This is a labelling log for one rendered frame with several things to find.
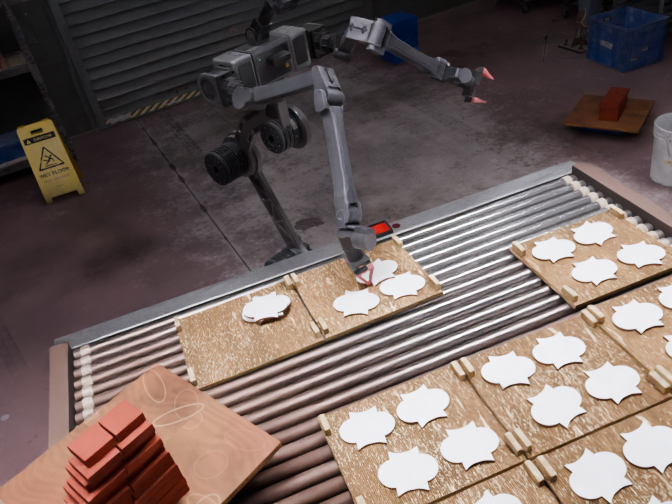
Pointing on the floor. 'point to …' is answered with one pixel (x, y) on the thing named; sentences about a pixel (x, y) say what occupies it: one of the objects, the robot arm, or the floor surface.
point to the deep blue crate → (626, 38)
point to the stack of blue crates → (407, 30)
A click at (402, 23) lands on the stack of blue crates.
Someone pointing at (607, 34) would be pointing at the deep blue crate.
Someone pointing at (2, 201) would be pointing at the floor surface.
